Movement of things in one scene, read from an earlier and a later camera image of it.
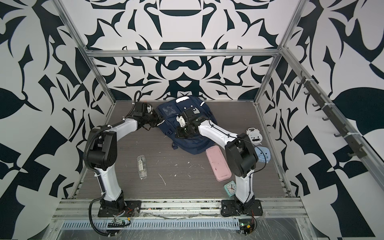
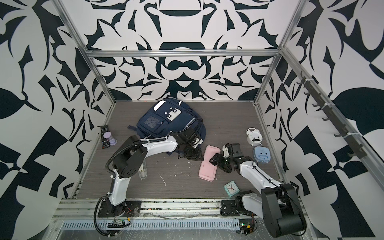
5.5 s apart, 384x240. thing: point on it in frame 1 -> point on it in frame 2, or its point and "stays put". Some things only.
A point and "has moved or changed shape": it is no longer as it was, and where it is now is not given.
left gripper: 159,119 -> 198,157
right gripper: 179,134 -> 218,160
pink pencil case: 219,164 has moved or changed shape
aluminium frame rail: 273,208 stays put
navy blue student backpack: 170,109 has moved or changed shape
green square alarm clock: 231,188 stays put
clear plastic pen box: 142,167 stays put
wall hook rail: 356,149 stays put
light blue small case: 266,150 stays put
